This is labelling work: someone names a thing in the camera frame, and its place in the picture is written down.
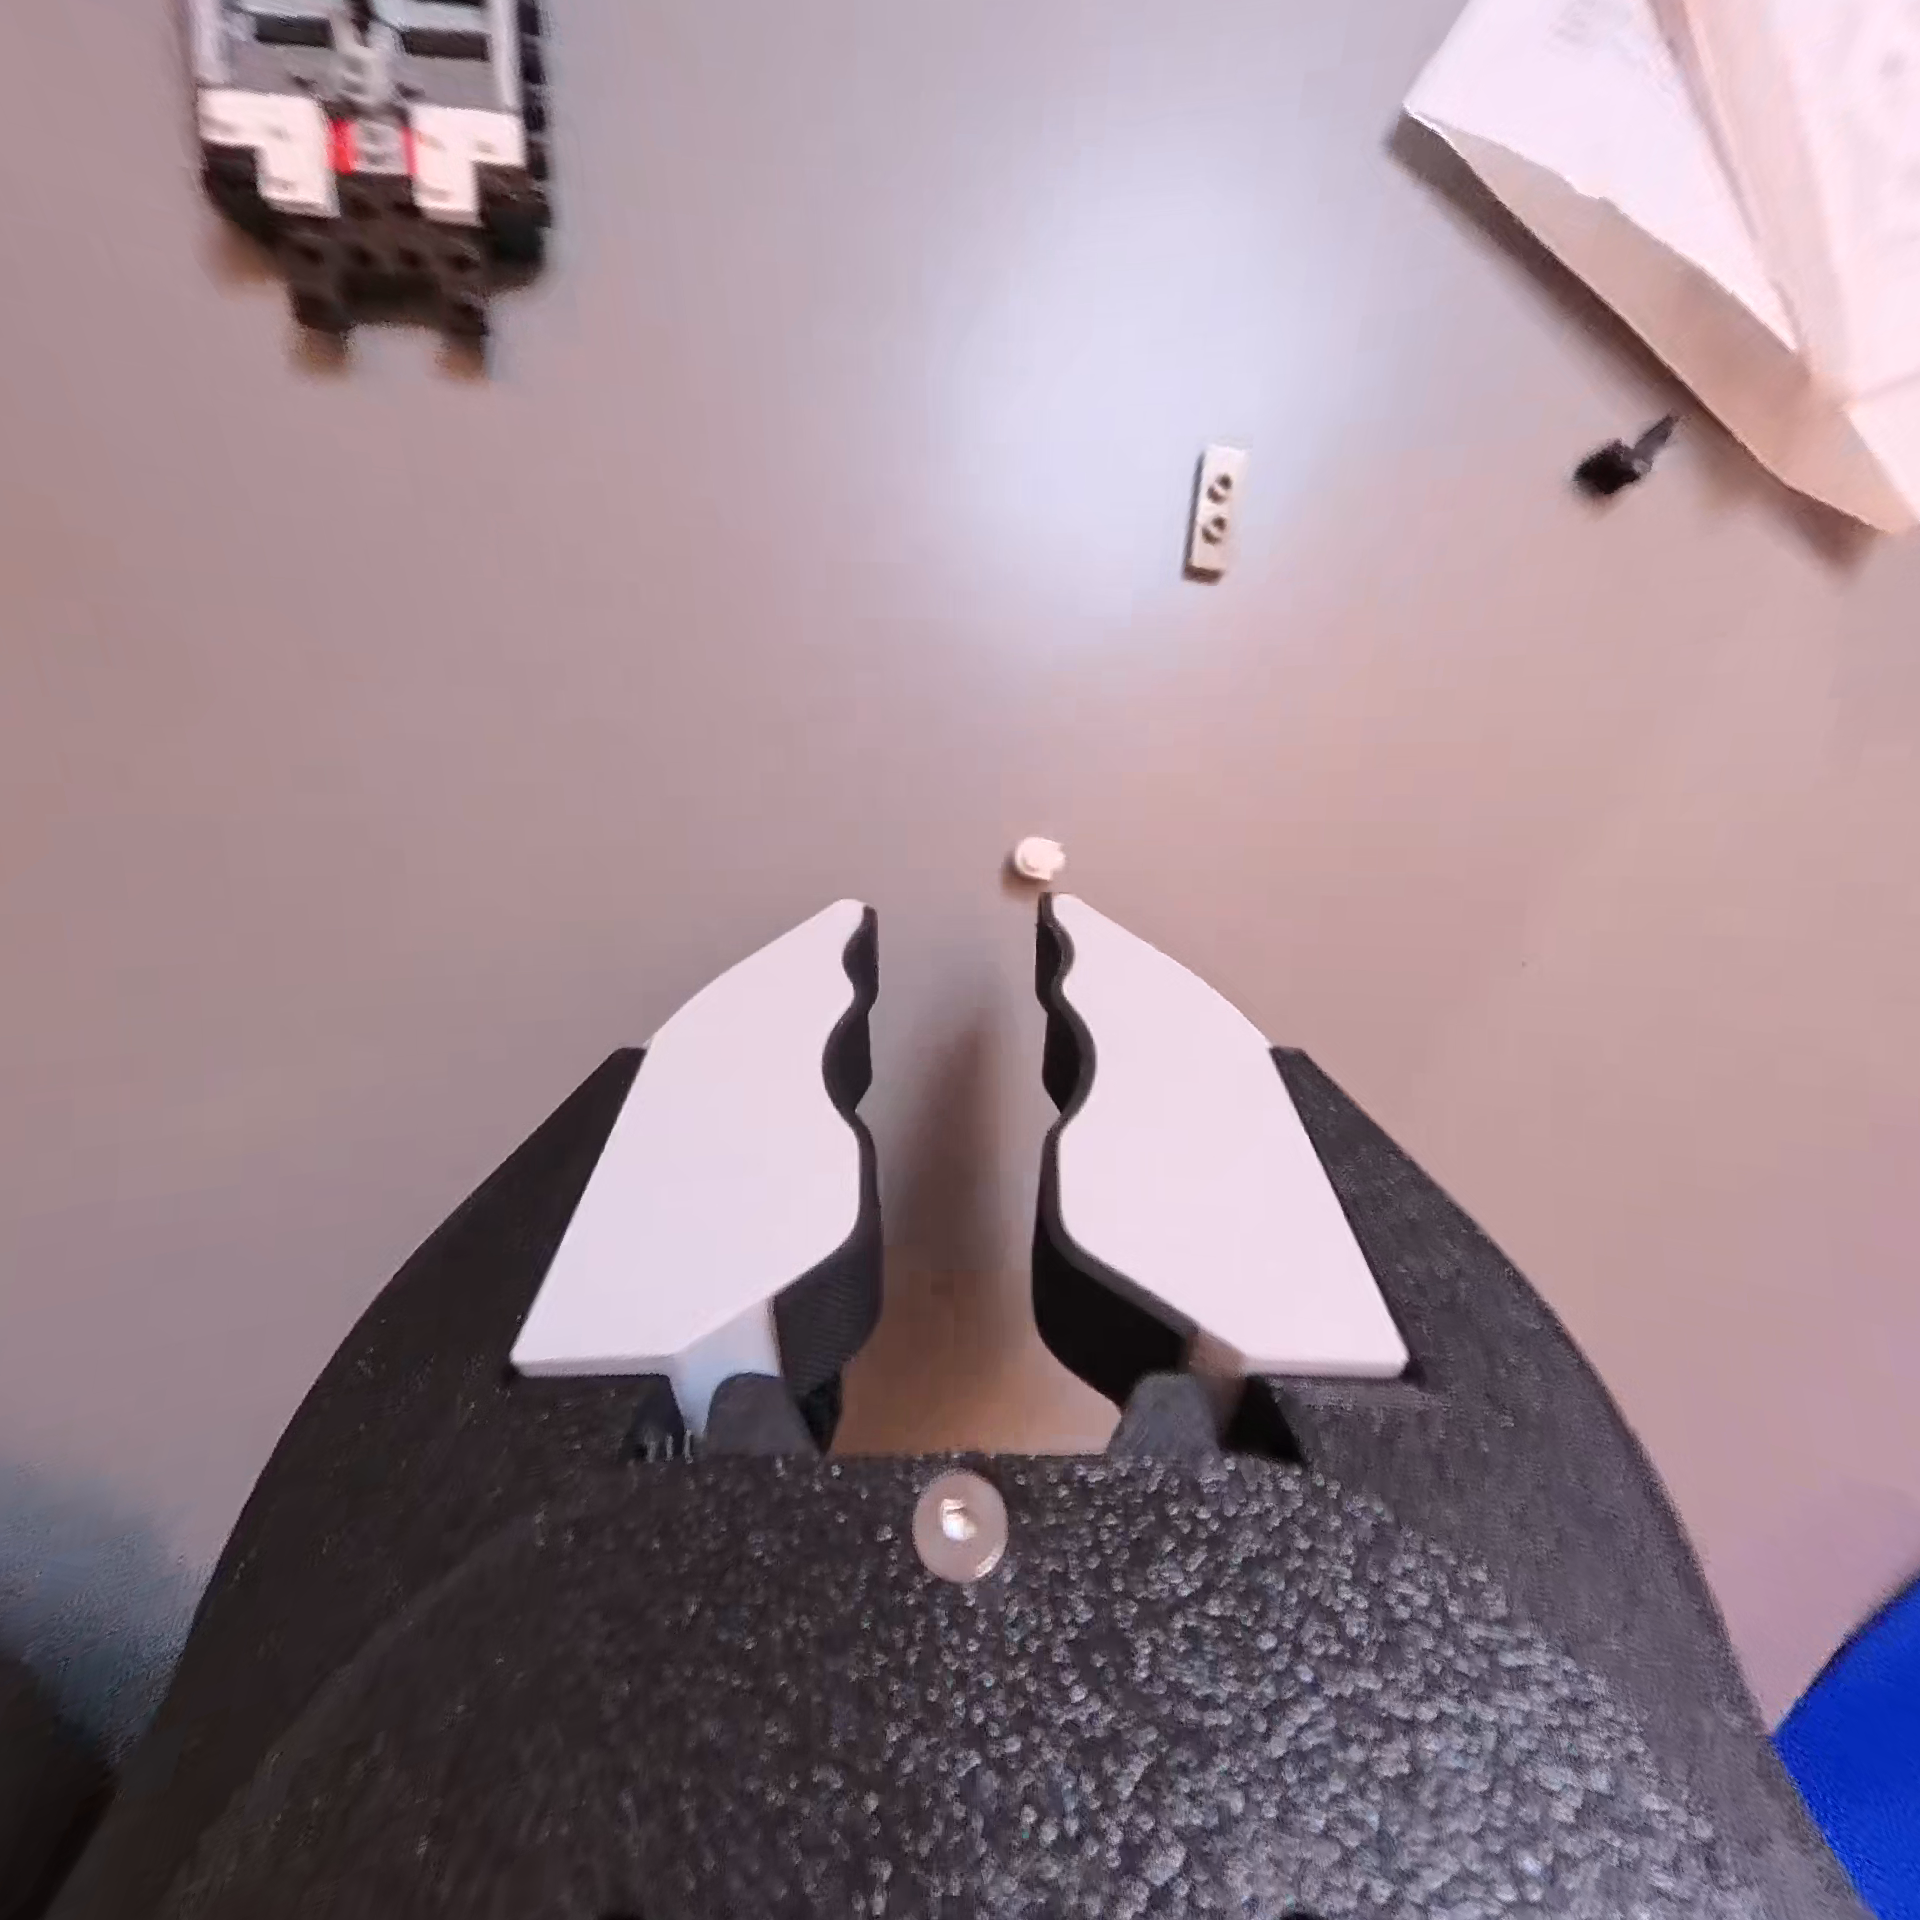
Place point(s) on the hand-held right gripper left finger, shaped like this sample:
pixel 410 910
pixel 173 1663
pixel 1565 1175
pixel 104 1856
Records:
pixel 722 1202

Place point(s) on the small black lego piece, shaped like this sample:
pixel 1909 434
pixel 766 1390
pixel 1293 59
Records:
pixel 1622 459

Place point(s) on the blue plastic bin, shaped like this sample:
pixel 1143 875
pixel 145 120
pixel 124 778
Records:
pixel 1867 1802

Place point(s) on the small round white lego piece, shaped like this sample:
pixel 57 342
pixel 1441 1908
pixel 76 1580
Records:
pixel 1039 860

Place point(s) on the small grey lego plate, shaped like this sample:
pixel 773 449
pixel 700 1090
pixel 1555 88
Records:
pixel 1217 511

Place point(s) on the white paper sheets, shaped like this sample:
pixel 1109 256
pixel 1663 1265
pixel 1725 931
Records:
pixel 1683 151

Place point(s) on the lego car model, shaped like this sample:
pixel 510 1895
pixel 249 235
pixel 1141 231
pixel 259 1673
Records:
pixel 362 151

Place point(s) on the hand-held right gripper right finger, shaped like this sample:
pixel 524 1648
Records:
pixel 1202 1202

